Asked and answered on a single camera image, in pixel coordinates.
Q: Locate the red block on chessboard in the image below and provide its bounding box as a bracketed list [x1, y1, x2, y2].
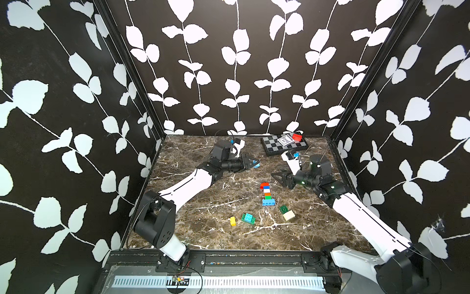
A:
[292, 134, 302, 142]

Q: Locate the small circuit board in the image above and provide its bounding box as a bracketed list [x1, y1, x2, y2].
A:
[166, 276, 190, 288]

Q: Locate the cyan lego brick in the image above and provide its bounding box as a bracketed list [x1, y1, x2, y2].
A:
[243, 213, 255, 223]

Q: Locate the dark green lego brick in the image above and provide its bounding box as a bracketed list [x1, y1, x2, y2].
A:
[280, 205, 289, 214]

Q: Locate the playing card deck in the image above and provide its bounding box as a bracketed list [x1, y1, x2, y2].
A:
[277, 135, 295, 147]

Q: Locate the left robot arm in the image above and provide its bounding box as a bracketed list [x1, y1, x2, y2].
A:
[132, 138, 260, 265]

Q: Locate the long blue lego brick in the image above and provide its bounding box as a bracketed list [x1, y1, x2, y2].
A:
[262, 199, 276, 206]

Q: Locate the long green lego brick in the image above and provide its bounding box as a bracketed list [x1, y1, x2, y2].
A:
[241, 213, 256, 225]

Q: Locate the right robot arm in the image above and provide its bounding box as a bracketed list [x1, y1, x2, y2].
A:
[272, 151, 443, 294]

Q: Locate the white perforated strip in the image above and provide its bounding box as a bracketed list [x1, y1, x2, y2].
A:
[111, 276, 324, 290]

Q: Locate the black mounting rail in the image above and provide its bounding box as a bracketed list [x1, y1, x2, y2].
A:
[104, 249, 350, 276]

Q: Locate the cream lego brick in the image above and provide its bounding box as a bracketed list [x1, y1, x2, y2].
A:
[283, 210, 296, 221]

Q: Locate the black white chessboard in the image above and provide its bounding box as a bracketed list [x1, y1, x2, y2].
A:
[260, 133, 309, 156]

